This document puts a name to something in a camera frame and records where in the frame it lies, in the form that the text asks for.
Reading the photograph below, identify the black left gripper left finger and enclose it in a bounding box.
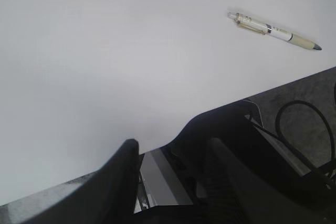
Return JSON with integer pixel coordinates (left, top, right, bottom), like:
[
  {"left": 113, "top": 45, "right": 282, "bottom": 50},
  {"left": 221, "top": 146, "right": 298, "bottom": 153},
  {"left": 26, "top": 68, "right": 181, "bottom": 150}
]
[{"left": 26, "top": 139, "right": 139, "bottom": 223}]

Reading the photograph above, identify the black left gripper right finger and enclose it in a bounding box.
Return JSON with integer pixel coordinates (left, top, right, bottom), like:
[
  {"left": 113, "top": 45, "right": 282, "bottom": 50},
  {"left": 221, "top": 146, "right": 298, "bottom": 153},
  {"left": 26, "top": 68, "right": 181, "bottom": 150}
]
[{"left": 207, "top": 138, "right": 333, "bottom": 223}]

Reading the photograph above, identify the yellow green pen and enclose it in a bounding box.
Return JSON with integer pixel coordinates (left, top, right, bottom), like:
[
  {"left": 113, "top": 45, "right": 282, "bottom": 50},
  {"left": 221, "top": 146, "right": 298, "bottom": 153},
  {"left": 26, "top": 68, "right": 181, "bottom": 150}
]
[{"left": 227, "top": 12, "right": 322, "bottom": 51}]

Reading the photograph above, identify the black floor cable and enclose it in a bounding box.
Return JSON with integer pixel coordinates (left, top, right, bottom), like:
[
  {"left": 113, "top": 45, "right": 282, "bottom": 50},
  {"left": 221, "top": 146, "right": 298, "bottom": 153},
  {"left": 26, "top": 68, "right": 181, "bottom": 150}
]
[{"left": 275, "top": 82, "right": 336, "bottom": 183}]

